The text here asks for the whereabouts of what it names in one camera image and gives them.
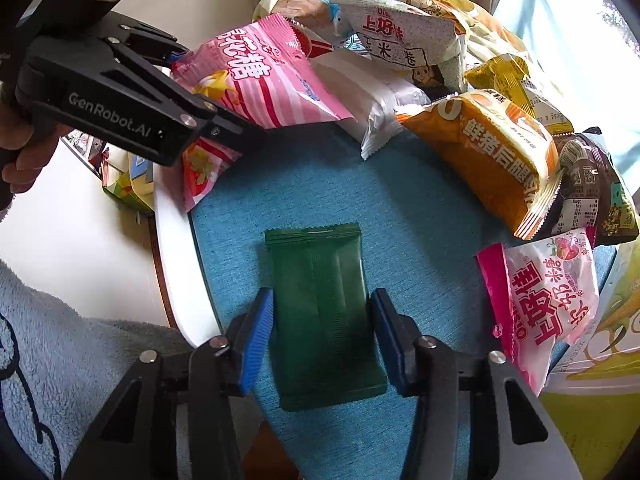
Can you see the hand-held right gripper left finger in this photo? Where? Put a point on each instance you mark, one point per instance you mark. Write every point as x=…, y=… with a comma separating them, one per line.
x=255, y=340

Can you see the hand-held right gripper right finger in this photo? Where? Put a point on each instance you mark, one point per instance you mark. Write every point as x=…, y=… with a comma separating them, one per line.
x=387, y=342

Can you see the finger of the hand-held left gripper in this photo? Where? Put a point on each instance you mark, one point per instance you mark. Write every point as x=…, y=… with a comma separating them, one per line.
x=225, y=127
x=150, y=46

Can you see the pink striped candy packet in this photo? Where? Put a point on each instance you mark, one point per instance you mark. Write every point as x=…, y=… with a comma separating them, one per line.
x=270, y=75

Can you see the green snack packet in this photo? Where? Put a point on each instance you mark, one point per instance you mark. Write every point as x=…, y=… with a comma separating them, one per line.
x=315, y=285

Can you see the pink white strawberry packet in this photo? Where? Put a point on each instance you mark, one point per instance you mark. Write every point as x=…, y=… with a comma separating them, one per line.
x=545, y=300

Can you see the yellow-green printed bag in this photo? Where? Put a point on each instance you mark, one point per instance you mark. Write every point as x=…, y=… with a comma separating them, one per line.
x=600, y=400

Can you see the dark brown snack packet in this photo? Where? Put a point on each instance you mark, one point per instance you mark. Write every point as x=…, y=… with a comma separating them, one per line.
x=590, y=190

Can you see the person's left hand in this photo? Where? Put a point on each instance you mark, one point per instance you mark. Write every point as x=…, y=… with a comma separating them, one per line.
x=35, y=142

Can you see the colourful printed carton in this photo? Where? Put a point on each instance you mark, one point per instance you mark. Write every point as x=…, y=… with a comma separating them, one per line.
x=127, y=180

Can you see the teal tablecloth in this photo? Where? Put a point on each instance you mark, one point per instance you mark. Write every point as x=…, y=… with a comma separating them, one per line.
x=425, y=240

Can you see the red white snack packet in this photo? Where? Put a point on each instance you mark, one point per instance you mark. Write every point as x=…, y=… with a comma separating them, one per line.
x=317, y=45

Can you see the plain white snack packet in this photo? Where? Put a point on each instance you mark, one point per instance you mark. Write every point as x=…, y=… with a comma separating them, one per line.
x=360, y=95

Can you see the pale blue printed packet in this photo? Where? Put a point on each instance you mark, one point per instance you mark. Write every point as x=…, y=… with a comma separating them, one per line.
x=310, y=0

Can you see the grey fleece robe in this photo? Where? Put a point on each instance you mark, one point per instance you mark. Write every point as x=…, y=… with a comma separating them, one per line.
x=60, y=350

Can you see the white speckled snack packet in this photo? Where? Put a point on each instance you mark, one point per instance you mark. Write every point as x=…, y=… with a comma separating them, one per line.
x=395, y=30

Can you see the orange snack packet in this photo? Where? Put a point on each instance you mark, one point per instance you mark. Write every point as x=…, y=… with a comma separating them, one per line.
x=480, y=145

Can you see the gold snack packet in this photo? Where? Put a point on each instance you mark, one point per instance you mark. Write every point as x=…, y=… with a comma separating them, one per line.
x=505, y=77

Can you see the light blue bedsheet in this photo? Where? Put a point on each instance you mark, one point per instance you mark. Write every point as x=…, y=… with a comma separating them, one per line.
x=565, y=35

